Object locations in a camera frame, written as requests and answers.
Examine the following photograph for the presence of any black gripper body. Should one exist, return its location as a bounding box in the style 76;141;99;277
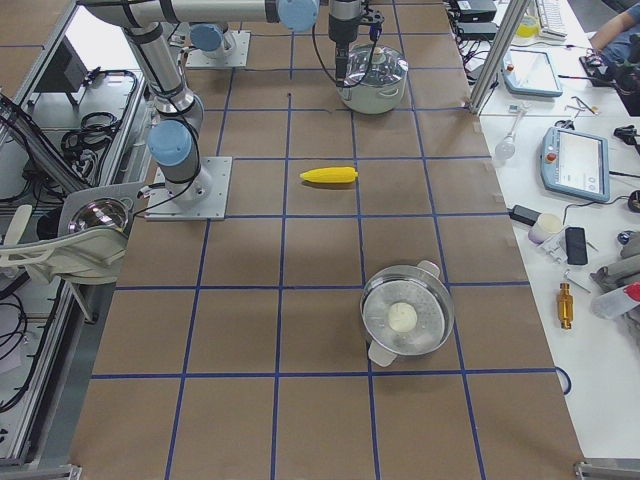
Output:
328;0;384;42

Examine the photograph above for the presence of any steel steamer pot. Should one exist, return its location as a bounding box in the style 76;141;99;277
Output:
360;260;455;367

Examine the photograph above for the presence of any glass lid on stand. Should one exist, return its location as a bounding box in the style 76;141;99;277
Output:
67;198;129;233

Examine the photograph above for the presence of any far blue teach pendant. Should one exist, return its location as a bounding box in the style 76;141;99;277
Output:
502;49;563;98

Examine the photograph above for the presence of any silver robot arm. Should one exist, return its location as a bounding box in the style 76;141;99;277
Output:
169;22;236;57
79;1;321;208

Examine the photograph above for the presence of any blue teach pendant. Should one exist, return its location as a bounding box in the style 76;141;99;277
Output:
502;49;563;98
540;127;610;203

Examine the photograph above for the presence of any clear glass bulb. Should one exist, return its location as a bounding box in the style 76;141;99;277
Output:
493;102;530;167

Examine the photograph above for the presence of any white dish rack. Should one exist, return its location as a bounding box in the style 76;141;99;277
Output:
1;205;127;285

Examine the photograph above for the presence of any white steamed bun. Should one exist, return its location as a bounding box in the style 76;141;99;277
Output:
387;302;418;333

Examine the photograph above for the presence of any clear bottle red cap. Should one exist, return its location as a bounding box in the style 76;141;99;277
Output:
591;282;640;319

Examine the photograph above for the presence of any glass pot lid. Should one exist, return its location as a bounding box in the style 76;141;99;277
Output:
344;44;409;87

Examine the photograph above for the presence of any purple white cup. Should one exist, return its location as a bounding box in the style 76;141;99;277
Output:
528;213;563;245

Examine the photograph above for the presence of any aluminium frame post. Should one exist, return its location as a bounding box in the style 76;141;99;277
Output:
468;0;529;114

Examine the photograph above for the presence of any person in blue shirt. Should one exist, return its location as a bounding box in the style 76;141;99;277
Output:
590;6;639;66

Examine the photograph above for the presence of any yellow corn cob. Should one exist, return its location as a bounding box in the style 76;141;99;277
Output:
299;166;359;185

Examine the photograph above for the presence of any gold brass fitting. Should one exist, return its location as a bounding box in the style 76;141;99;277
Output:
556;282;574;330

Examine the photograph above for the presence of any white keyboard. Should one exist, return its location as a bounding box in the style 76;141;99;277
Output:
533;0;567;40

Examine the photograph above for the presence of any black monitor under table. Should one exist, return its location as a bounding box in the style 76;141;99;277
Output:
34;36;89;106

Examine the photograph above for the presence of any steel pot with handles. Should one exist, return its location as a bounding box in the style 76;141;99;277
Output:
337;74;407;114

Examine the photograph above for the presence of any black power adapter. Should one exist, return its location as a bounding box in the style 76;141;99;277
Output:
508;205;541;227

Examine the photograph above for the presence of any near blue teach pendant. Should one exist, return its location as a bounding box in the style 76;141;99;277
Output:
540;127;610;203

